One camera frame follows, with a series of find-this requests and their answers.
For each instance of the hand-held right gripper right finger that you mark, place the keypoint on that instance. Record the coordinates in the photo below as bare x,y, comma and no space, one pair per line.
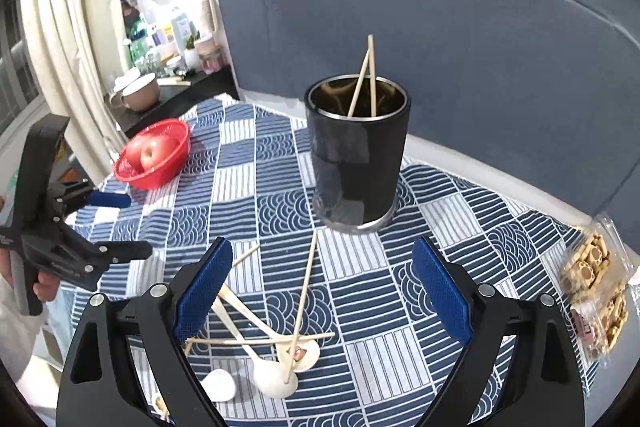
442,292

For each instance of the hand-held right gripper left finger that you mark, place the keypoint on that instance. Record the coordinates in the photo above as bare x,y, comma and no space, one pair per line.
205,292

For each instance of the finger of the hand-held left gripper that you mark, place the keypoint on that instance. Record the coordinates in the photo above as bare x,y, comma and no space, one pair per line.
110,199
130,251

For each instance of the wooden chopstick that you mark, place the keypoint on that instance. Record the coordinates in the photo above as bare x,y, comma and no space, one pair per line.
320,336
247,255
302,297
372,77
357,87

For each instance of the white ceramic spoon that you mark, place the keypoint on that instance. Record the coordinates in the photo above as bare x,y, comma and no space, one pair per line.
272,379
218,384

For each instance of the white spoon with picture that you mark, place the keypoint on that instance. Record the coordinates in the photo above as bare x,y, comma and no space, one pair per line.
310,354

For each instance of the black utensil holder cup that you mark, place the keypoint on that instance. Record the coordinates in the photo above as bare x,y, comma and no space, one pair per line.
350,167

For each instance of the person's left forearm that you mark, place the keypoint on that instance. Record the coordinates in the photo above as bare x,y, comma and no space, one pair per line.
20,342

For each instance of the person's left hand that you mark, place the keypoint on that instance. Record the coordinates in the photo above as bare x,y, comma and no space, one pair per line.
47,288

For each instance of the red apple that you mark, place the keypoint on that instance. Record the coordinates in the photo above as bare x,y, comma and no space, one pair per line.
129,157
152,152

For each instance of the red plastic basket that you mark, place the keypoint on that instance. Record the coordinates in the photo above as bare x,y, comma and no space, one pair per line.
170,168

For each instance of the beige ceramic mug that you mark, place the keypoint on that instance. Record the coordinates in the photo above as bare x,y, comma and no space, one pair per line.
140,96

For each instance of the dark side table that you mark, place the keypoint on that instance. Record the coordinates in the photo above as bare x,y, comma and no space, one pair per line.
175,94

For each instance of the blue patterned tablecloth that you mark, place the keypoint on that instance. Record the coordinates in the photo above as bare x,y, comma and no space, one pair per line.
280,167

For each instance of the cream curtain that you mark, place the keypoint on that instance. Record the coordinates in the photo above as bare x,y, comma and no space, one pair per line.
65,32

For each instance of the clear plastic cookie box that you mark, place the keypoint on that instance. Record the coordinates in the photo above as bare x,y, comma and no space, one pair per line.
590,257

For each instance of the green plastic bottle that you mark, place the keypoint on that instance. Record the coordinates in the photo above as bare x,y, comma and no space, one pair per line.
135,44

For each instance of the small plant in white pot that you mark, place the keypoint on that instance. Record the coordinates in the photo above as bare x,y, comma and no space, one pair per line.
191,56

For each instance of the clear cookie bag pink label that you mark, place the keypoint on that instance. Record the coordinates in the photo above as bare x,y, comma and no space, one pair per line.
607,322

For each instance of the pink jar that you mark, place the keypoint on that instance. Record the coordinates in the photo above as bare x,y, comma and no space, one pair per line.
210,61

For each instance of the pale blue carton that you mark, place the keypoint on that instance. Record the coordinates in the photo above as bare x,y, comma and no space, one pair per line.
180,27

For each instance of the grey-blue sofa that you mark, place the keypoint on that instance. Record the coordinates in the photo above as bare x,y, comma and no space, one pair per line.
450,32

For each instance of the window frame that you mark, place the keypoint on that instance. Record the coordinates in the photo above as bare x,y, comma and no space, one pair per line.
15,57

